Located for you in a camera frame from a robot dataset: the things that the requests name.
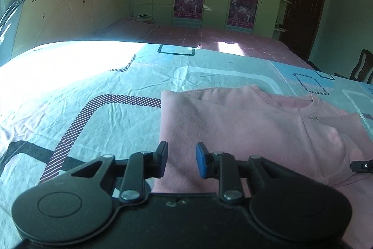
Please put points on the pink sweater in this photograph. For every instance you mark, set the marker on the pink sweater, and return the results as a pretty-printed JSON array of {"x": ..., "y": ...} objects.
[{"x": 304, "y": 134}]

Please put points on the lower left pink poster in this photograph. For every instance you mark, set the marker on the lower left pink poster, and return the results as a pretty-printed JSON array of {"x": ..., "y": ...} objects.
[{"x": 188, "y": 13}]

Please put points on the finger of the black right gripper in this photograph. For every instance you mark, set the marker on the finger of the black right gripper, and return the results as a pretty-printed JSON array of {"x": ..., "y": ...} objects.
[{"x": 362, "y": 166}]

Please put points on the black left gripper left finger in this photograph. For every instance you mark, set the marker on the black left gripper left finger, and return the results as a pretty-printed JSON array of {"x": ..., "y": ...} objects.
[{"x": 140, "y": 167}]

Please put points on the pink checked bed cover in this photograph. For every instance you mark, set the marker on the pink checked bed cover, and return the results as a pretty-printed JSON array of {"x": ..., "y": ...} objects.
[{"x": 224, "y": 41}]

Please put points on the patterned blue bed sheet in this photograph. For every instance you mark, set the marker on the patterned blue bed sheet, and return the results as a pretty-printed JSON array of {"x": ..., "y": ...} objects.
[{"x": 69, "y": 102}]

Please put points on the dark wooden door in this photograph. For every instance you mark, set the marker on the dark wooden door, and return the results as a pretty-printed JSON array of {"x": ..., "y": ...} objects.
[{"x": 301, "y": 22}]

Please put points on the dark wooden chair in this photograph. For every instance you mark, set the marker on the dark wooden chair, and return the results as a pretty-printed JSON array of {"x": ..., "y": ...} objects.
[{"x": 362, "y": 72}]

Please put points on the lower right pink poster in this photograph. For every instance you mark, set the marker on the lower right pink poster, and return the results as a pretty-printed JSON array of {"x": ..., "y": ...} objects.
[{"x": 241, "y": 15}]

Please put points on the pink poster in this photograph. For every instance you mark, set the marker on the pink poster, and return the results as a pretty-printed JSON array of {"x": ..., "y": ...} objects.
[
  {"x": 241, "y": 15},
  {"x": 188, "y": 13}
]

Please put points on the cream arched headboard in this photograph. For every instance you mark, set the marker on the cream arched headboard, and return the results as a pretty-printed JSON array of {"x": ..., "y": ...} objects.
[{"x": 48, "y": 21}]

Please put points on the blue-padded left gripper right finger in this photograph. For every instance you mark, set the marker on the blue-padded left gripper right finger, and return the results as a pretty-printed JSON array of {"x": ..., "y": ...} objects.
[{"x": 222, "y": 167}]

